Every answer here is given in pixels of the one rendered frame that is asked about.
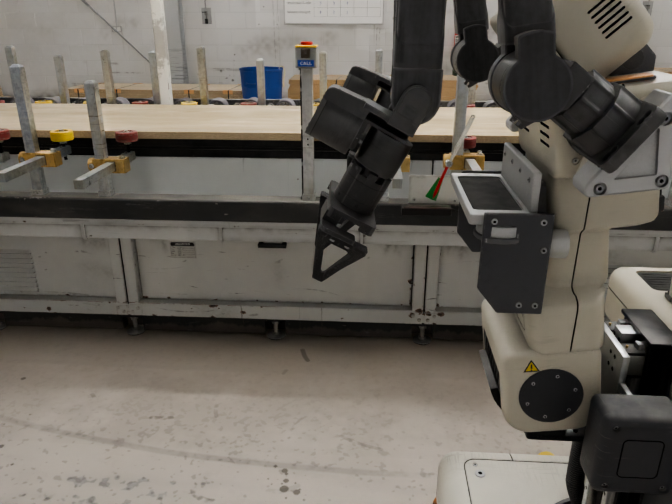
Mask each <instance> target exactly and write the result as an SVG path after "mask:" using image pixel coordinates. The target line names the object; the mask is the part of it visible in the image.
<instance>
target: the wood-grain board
mask: <svg viewBox="0 0 672 504"><path fill-rule="evenodd" d="M31 105H32V110H33V116H34V121H35V126H36V132H37V137H48V138H51V137H50V131H52V130H57V129H71V130H73V135H74V138H92V136H91V130H90V123H89V117H88V110H87V104H40V103H31ZM101 108H102V115H103V122H104V129H105V136H106V138H115V132H116V131H120V130H136V131H137V133H138V139H206V140H284V141H301V110H300V106H258V105H149V104H101ZM454 111H455V107H439V110H438V112H437V113H436V115H435V116H434V117H433V118H432V119H431V120H430V121H428V122H426V123H424V124H421V125H420V126H419V128H418V129H417V131H416V133H415V134H414V136H413V137H410V136H409V137H408V140H409V141H410V142H442V143H452V139H453V125H454ZM471 115H475V119H474V121H473V123H472V125H471V127H470V129H469V131H468V133H467V135H471V136H475V137H476V138H477V139H476V143H505V142H508V143H519V132H512V131H511V130H509V129H508V128H507V127H506V119H507V118H508V117H509V116H510V115H511V114H510V113H509V112H507V111H505V110H504V109H502V108H476V107H467V112H466V125H467V123H468V121H469V119H470V117H471ZM466 125H465V127H466ZM0 128H6V129H9V132H10V137H22V132H21V127H20V122H19V117H18V111H17V106H16V103H0Z"/></svg>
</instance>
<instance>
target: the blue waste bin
mask: <svg viewBox="0 0 672 504"><path fill-rule="evenodd" d="M282 67H283V68H284V66H280V67H273V66H264V71H265V94H266V99H282V86H283V87H285V83H284V81H285V68H284V77H283V85H282V75H283V68H282ZM239 70H240V76H241V87H242V94H243V99H249V98H251V97H256V98H258V92H257V71H256V66H254V67H242V68H239Z"/></svg>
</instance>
